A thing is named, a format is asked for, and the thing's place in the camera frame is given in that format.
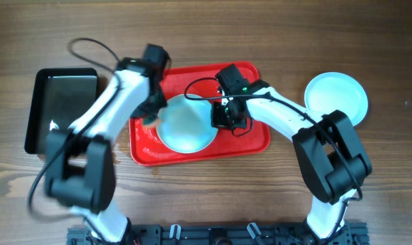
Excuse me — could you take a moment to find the white plate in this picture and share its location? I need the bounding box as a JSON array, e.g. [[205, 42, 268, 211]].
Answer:
[[304, 72, 369, 126], [157, 94, 218, 154]]

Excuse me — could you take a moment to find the orange green sponge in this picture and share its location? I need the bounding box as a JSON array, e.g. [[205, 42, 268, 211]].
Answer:
[[142, 116, 161, 128]]

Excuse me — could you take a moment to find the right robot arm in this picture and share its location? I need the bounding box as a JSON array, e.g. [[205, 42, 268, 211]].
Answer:
[[212, 64, 372, 242]]

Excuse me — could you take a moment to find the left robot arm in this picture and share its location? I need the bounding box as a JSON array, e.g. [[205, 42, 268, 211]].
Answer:
[[41, 55, 171, 244]]

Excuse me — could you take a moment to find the black water basin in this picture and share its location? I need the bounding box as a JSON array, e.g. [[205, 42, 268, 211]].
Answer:
[[24, 68, 99, 154]]

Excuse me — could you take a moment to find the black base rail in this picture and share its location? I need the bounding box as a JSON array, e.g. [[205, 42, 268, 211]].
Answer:
[[65, 221, 370, 245]]

